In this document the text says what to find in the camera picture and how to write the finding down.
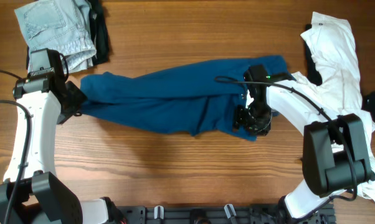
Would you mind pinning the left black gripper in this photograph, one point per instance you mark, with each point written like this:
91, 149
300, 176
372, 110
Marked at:
81, 98

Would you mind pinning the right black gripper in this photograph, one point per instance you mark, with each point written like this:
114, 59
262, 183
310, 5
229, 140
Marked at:
250, 118

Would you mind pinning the blue shirt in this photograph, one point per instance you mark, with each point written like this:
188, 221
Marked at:
179, 99

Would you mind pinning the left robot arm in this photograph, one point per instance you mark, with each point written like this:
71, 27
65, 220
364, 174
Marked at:
30, 191

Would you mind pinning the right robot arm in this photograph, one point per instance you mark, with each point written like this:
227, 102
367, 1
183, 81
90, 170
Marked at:
335, 155

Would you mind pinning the light blue folded jeans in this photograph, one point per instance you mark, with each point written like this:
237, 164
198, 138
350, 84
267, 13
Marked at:
56, 31

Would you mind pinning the black folded garment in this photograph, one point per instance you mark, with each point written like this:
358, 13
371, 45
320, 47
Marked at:
100, 34

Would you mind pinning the white shirt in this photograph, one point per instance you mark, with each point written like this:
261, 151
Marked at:
367, 189

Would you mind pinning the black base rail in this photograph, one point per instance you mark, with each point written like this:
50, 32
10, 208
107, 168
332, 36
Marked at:
254, 214

